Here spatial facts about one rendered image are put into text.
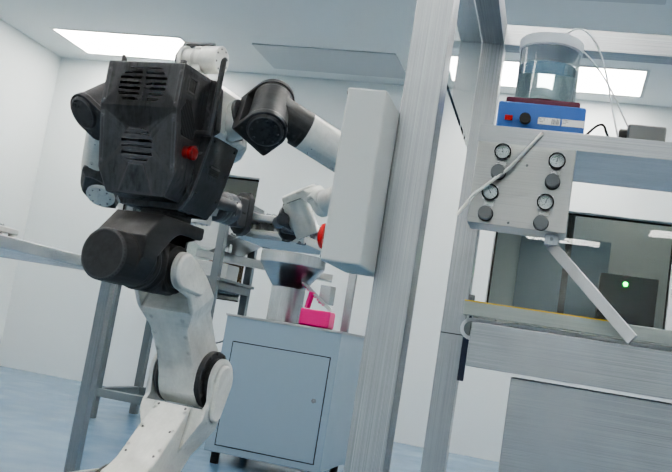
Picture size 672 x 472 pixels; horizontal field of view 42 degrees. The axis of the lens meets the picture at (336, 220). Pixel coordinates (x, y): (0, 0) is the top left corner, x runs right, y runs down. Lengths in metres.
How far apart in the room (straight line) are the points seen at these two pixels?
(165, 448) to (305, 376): 2.38
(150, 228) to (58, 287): 6.39
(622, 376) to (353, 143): 0.96
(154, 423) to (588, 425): 1.01
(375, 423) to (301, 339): 3.15
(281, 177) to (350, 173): 6.30
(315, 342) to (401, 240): 3.13
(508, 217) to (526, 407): 0.43
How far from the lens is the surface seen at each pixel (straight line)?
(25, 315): 8.45
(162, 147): 1.92
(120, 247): 1.88
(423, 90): 1.41
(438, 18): 1.45
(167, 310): 2.12
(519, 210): 2.01
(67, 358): 8.20
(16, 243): 2.61
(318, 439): 4.47
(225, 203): 2.35
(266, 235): 2.54
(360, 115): 1.30
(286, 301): 4.77
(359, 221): 1.26
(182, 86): 1.92
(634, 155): 2.05
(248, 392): 4.56
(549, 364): 2.01
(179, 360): 2.19
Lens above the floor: 0.72
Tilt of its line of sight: 8 degrees up
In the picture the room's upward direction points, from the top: 9 degrees clockwise
